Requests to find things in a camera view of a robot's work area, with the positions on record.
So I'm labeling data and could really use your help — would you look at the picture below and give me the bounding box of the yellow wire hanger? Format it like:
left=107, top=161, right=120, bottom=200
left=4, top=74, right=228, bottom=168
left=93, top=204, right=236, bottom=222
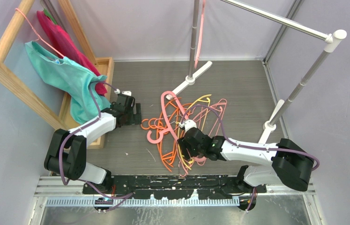
left=176, top=94, right=211, bottom=177

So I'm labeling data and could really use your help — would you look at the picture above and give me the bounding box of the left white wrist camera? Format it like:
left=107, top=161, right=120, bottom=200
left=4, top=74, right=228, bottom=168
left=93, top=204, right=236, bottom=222
left=114, top=89, right=132, bottom=96

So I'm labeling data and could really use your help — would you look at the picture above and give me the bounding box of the purple cable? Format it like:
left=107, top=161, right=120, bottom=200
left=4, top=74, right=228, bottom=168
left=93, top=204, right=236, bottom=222
left=58, top=82, right=134, bottom=212
left=179, top=104, right=320, bottom=212

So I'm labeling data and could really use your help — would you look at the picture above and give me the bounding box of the pink hanger on wooden rack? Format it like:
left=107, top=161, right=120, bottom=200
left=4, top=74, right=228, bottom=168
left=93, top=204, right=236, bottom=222
left=15, top=8, right=65, bottom=58

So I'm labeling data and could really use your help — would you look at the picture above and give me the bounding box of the magenta shirt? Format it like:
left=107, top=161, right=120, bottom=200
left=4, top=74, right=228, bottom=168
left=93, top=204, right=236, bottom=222
left=36, top=10, right=108, bottom=97

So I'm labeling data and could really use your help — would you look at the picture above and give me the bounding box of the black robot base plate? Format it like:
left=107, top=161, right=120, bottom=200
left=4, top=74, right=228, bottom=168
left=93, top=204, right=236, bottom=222
left=94, top=175, right=267, bottom=210

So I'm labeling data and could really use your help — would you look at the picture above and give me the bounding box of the metal clothes rail stand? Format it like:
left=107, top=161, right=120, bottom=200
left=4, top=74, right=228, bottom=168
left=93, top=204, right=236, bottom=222
left=172, top=0, right=347, bottom=134

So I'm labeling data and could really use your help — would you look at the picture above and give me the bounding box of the teal mesh shirt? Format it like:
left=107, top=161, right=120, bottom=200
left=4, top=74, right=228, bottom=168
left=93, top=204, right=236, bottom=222
left=25, top=41, right=111, bottom=124

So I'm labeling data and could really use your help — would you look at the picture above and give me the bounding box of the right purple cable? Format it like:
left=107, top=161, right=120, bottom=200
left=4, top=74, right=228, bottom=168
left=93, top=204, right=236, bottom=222
left=179, top=104, right=320, bottom=212

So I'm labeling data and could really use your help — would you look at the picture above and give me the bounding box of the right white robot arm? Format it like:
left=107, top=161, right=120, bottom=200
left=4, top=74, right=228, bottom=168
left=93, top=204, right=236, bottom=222
left=177, top=127, right=318, bottom=193

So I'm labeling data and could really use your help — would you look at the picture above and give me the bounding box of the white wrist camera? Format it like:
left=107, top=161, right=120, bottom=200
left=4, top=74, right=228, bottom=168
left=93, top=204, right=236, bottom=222
left=114, top=89, right=132, bottom=96
left=179, top=119, right=197, bottom=132

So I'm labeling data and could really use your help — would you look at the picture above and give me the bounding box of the thick pink plastic hanger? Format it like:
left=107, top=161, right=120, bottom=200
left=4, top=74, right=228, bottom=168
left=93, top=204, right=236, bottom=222
left=194, top=0, right=206, bottom=69

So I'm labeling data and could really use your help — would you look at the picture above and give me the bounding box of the wooden clothes rack frame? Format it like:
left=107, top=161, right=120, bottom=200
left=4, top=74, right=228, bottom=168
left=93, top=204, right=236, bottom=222
left=0, top=0, right=115, bottom=150

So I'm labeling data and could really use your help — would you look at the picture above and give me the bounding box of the orange wire hanger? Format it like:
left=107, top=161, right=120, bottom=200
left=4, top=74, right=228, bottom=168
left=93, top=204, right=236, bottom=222
left=141, top=102, right=179, bottom=172
left=141, top=103, right=194, bottom=174

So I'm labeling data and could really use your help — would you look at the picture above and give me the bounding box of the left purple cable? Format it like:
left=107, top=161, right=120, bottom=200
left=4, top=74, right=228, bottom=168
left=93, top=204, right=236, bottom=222
left=58, top=82, right=134, bottom=212

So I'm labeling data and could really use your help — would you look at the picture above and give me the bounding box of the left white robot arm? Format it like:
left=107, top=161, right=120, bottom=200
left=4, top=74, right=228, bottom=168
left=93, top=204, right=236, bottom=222
left=44, top=93, right=141, bottom=194

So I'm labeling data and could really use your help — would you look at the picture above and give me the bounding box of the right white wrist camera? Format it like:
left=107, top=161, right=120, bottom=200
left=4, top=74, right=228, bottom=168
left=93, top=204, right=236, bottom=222
left=179, top=119, right=197, bottom=132

